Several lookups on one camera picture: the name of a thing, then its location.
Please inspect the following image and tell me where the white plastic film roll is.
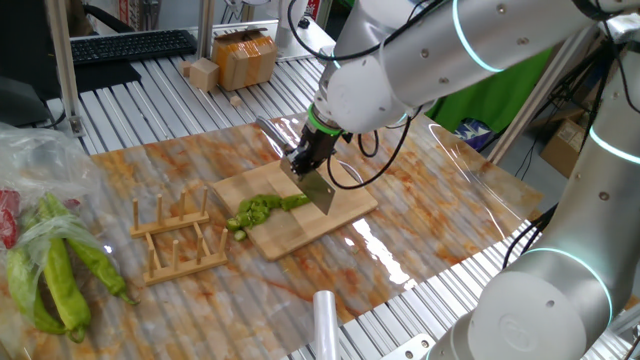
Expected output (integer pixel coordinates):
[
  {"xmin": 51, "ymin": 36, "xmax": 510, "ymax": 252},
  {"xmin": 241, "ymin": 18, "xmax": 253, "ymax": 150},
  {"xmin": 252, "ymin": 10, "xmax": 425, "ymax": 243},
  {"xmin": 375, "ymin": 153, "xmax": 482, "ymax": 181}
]
[{"xmin": 312, "ymin": 289, "xmax": 341, "ymax": 360}]

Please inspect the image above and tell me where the clear plastic bag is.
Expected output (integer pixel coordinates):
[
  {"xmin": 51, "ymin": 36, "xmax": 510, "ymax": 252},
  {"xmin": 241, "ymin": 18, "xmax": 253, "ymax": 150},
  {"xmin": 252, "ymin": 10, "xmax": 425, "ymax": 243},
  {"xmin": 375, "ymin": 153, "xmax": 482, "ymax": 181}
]
[{"xmin": 0, "ymin": 121, "xmax": 139, "ymax": 359}]

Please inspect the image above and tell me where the wooden cutting board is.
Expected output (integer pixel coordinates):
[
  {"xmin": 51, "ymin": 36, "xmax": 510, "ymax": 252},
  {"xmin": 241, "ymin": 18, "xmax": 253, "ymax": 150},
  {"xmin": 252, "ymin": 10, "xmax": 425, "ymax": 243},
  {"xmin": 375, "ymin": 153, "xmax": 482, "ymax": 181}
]
[{"xmin": 212, "ymin": 152, "xmax": 379, "ymax": 262}]

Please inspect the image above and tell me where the blue white patterned bag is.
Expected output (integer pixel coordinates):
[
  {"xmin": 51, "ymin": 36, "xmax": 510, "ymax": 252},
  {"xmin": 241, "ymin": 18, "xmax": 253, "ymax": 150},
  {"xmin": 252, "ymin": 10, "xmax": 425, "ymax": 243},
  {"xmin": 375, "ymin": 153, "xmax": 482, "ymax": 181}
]
[{"xmin": 453, "ymin": 118, "xmax": 494, "ymax": 151}]

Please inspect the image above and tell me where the cut green chili pepper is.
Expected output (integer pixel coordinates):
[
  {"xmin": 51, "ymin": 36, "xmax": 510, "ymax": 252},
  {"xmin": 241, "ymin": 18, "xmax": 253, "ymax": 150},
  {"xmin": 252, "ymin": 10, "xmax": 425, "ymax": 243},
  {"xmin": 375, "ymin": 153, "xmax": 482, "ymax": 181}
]
[{"xmin": 280, "ymin": 193, "xmax": 311, "ymax": 212}]

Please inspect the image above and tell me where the dark grey rounded object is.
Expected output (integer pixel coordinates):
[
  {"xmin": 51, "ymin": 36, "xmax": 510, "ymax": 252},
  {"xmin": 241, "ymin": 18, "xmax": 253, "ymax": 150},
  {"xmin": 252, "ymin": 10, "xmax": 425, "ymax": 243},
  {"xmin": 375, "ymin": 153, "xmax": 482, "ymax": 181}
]
[{"xmin": 0, "ymin": 75, "xmax": 54, "ymax": 129}]

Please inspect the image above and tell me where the taped cardboard box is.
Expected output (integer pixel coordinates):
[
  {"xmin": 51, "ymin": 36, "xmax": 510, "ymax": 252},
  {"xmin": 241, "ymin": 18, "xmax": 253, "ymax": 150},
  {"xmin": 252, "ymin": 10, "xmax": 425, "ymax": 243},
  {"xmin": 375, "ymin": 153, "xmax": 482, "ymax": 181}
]
[{"xmin": 210, "ymin": 27, "xmax": 279, "ymax": 93}]

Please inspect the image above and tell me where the black camera cable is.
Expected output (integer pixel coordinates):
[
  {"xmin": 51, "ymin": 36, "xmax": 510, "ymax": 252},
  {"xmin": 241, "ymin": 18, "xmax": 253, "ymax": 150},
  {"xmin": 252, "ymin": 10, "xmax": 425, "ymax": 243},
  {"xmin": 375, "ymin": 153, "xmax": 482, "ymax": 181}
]
[{"xmin": 287, "ymin": 0, "xmax": 446, "ymax": 62}]

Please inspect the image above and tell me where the black flat pad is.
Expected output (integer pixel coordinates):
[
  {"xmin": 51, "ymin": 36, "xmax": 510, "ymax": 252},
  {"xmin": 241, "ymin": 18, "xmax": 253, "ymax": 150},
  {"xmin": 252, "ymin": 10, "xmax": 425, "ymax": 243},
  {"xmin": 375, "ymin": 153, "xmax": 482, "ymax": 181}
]
[{"xmin": 72, "ymin": 59, "xmax": 144, "ymax": 95}]

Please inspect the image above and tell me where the grey tripod mounted device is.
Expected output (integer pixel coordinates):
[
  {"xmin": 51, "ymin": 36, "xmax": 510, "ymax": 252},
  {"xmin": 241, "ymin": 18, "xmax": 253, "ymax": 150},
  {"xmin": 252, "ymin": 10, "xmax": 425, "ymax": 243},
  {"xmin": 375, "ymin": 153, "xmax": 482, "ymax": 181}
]
[{"xmin": 604, "ymin": 12, "xmax": 640, "ymax": 45}]

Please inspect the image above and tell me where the cut chili end chunk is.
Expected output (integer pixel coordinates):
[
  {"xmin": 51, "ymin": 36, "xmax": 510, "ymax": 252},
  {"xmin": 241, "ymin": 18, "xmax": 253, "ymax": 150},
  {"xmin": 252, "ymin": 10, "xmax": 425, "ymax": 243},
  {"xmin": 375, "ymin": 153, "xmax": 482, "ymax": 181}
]
[{"xmin": 249, "ymin": 197, "xmax": 272, "ymax": 226}]

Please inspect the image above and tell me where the long black gripper cable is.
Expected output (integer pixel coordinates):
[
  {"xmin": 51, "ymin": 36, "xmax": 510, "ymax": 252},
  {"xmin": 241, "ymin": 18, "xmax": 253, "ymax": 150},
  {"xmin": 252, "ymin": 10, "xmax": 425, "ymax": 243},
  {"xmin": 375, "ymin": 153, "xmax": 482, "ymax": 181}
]
[{"xmin": 326, "ymin": 107, "xmax": 424, "ymax": 191}]

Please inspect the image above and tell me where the large wooden cube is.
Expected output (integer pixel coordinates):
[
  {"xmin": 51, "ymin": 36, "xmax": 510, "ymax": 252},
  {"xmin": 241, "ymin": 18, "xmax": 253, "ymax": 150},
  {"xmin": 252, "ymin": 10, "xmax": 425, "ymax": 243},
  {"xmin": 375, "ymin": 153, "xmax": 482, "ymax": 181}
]
[{"xmin": 188, "ymin": 57, "xmax": 221, "ymax": 93}]

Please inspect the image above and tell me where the steel cleaver knife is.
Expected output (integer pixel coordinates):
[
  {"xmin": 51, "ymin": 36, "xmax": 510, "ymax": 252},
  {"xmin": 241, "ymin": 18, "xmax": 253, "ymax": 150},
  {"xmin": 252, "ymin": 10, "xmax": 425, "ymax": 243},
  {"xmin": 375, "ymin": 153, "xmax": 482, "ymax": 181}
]
[{"xmin": 255, "ymin": 115, "xmax": 337, "ymax": 217}]

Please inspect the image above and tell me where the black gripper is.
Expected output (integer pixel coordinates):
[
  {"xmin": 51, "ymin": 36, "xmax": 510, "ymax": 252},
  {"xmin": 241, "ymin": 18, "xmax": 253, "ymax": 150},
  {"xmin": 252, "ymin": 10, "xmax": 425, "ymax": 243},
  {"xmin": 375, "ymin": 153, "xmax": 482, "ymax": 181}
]
[{"xmin": 287, "ymin": 130, "xmax": 342, "ymax": 183}]

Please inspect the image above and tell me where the white flat panel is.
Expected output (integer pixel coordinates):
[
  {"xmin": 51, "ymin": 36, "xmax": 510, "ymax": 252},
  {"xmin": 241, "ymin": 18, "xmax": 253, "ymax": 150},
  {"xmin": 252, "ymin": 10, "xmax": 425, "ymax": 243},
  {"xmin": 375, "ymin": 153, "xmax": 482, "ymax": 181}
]
[{"xmin": 274, "ymin": 22, "xmax": 336, "ymax": 61}]

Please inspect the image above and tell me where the green cloth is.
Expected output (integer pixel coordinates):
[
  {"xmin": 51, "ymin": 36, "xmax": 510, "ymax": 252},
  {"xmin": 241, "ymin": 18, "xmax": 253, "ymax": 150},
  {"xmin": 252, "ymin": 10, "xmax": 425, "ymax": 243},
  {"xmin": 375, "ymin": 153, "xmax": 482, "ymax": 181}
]
[{"xmin": 424, "ymin": 47, "xmax": 554, "ymax": 135}]

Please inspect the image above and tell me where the marble pattern plastic mat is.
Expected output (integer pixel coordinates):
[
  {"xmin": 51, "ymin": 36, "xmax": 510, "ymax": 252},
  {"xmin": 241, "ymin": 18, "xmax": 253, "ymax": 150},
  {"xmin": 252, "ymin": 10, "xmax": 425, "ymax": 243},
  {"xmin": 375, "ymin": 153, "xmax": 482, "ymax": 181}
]
[{"xmin": 0, "ymin": 92, "xmax": 545, "ymax": 360}]

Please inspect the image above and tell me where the whole green chili pepper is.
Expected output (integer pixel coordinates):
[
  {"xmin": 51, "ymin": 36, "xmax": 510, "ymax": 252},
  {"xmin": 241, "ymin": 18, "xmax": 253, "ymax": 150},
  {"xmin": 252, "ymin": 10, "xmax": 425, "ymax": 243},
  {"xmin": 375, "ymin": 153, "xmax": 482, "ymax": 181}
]
[
  {"xmin": 66, "ymin": 237, "xmax": 140, "ymax": 306},
  {"xmin": 37, "ymin": 194, "xmax": 93, "ymax": 345},
  {"xmin": 5, "ymin": 247, "xmax": 69, "ymax": 336}
]

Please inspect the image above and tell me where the white plastic container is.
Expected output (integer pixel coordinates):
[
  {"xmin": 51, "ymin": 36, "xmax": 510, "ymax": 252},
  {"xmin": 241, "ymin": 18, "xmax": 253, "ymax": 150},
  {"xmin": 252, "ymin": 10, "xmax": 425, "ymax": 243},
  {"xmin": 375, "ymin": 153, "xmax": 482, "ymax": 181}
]
[{"xmin": 274, "ymin": 0, "xmax": 309, "ymax": 49}]

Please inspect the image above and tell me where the aluminium frame post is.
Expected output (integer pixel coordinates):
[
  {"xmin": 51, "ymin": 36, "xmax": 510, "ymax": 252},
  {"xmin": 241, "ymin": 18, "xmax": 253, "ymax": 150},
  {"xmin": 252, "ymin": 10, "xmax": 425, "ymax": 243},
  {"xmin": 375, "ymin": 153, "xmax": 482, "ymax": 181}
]
[
  {"xmin": 44, "ymin": 0, "xmax": 86, "ymax": 139},
  {"xmin": 487, "ymin": 24, "xmax": 599, "ymax": 166},
  {"xmin": 196, "ymin": 0, "xmax": 216, "ymax": 61}
]

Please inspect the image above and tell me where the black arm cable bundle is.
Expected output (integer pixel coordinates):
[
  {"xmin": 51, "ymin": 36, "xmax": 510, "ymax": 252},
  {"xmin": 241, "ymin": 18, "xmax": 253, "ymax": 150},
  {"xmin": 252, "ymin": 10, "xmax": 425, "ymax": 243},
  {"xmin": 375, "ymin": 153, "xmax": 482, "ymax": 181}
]
[{"xmin": 502, "ymin": 202, "xmax": 559, "ymax": 271}]

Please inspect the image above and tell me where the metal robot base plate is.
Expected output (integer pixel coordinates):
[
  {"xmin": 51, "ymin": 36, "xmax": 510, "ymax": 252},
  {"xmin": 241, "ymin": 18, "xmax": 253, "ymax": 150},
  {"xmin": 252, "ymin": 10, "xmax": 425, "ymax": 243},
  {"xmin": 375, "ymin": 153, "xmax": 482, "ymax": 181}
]
[{"xmin": 379, "ymin": 333, "xmax": 436, "ymax": 360}]

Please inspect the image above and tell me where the short black looped cable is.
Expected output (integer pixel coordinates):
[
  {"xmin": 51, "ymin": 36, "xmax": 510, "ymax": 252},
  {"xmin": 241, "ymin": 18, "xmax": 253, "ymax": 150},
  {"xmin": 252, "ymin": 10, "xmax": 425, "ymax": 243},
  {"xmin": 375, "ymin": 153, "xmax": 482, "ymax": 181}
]
[{"xmin": 357, "ymin": 130, "xmax": 380, "ymax": 159}]

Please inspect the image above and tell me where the wooden peg rack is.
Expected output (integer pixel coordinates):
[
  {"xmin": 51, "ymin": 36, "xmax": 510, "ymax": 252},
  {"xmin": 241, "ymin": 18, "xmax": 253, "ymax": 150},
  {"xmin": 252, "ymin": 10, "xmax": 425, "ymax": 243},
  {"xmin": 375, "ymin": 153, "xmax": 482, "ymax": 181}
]
[{"xmin": 129, "ymin": 187, "xmax": 230, "ymax": 287}]

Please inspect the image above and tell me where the black computer monitor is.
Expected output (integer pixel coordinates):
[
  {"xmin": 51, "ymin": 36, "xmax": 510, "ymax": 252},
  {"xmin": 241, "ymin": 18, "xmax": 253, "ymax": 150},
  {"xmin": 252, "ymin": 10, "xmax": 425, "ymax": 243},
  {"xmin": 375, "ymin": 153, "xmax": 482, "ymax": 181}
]
[{"xmin": 0, "ymin": 0, "xmax": 66, "ymax": 101}]

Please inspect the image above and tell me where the black tripod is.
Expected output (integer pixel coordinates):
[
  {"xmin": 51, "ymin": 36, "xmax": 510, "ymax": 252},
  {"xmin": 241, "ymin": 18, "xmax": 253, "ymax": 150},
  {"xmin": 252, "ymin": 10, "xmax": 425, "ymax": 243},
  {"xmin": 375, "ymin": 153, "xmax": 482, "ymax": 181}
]
[{"xmin": 547, "ymin": 39, "xmax": 616, "ymax": 176}]

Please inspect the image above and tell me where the open cardboard box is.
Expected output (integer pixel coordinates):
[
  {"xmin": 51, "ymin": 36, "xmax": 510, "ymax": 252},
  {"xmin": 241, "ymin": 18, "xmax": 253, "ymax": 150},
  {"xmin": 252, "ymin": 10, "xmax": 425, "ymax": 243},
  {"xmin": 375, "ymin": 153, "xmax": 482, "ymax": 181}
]
[{"xmin": 538, "ymin": 107, "xmax": 589, "ymax": 179}]

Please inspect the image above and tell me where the black computer keyboard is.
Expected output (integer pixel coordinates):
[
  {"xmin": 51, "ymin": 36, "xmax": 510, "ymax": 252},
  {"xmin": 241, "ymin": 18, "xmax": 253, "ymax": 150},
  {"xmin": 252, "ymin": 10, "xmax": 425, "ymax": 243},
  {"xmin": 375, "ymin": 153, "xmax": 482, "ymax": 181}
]
[{"xmin": 69, "ymin": 28, "xmax": 199, "ymax": 66}]

